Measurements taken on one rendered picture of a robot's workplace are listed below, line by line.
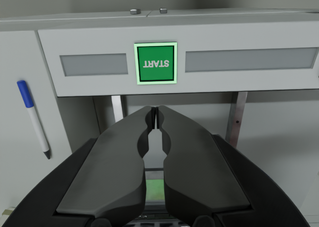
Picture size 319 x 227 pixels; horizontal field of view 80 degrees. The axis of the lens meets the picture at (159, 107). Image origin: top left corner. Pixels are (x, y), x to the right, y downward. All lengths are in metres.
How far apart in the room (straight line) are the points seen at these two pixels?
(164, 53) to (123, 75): 0.07
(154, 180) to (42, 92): 0.33
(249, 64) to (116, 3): 1.02
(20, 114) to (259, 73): 0.36
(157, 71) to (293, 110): 0.39
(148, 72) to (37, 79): 0.15
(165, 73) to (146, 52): 0.04
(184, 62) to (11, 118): 0.28
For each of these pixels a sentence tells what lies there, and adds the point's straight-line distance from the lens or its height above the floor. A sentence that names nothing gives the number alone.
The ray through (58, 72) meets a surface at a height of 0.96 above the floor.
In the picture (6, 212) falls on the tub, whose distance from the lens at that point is 0.53.
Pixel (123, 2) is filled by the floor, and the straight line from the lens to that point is 1.24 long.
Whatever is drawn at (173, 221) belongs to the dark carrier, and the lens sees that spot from 0.62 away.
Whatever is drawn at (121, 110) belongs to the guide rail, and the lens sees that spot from 0.43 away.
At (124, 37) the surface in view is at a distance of 0.27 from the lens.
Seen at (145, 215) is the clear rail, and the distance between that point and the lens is 0.60.
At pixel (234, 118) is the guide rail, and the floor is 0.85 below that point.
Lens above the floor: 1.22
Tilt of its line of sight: 62 degrees down
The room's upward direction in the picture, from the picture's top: 178 degrees clockwise
